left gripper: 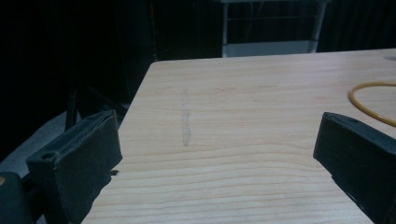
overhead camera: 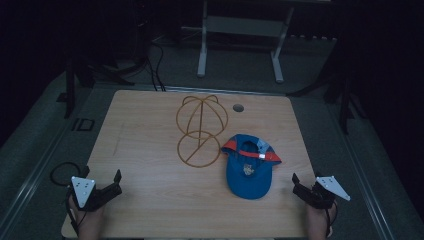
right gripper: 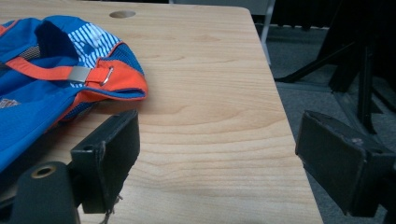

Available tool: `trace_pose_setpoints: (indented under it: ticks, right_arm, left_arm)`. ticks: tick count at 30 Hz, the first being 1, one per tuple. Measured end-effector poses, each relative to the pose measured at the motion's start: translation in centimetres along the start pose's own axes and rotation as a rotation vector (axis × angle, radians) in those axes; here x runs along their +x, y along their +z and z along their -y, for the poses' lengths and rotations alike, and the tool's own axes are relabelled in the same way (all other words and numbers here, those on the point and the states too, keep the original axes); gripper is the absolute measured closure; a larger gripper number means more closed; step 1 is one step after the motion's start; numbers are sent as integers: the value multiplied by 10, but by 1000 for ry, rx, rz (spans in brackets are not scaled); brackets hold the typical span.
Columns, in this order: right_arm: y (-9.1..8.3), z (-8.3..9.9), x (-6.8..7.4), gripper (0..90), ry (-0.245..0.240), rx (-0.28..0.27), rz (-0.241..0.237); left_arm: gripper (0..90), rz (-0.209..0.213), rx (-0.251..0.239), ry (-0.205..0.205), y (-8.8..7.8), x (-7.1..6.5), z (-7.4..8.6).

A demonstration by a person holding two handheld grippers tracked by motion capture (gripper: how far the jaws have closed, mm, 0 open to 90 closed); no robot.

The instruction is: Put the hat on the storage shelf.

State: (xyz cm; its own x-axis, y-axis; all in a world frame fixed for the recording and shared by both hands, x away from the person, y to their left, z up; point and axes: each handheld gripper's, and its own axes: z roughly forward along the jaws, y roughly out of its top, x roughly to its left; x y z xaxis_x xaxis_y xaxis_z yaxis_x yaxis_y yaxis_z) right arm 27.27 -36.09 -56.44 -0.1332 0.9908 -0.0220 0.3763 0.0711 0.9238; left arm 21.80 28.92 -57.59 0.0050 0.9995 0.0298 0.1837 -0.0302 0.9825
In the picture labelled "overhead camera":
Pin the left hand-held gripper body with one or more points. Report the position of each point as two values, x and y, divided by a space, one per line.
87 196

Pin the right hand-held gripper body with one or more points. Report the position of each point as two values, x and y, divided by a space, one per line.
320 198

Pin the blue baseball cap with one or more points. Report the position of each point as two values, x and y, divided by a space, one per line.
248 180

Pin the person's right hand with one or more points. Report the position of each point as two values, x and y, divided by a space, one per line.
318 221

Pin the person's left hand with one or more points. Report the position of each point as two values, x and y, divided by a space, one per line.
89 223

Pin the black tripod stand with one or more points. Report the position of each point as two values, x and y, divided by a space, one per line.
70 90
345 100

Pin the white metal stand frame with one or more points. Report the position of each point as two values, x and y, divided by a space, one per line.
240 26

